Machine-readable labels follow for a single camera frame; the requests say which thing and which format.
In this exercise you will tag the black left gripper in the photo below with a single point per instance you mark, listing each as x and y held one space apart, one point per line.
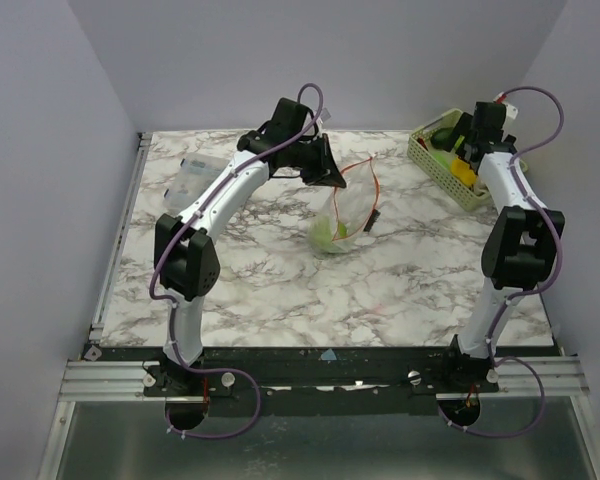
326 171

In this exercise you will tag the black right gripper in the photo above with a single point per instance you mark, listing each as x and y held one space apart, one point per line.
466 138

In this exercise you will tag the yellow toy pear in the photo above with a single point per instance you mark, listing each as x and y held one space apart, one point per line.
463 172

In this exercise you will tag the clear zip bag orange zipper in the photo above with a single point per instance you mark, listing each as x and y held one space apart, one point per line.
350 208

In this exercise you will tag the green toy cabbage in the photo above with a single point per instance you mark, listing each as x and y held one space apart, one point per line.
321 237

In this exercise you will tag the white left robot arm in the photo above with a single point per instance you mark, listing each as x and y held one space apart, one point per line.
186 264

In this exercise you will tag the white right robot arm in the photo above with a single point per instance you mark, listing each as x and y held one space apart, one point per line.
522 250

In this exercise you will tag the dark green toy avocado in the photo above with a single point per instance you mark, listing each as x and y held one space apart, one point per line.
440 139

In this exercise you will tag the black pin header strip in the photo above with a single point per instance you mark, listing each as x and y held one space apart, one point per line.
372 220

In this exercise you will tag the green perforated plastic basket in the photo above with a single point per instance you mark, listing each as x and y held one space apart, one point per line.
442 160

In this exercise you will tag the clear plastic box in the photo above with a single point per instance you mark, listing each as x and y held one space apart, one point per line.
197 172

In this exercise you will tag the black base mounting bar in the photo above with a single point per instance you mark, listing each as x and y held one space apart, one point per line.
278 365

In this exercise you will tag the aluminium frame rail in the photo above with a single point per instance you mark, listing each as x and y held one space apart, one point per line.
112 381

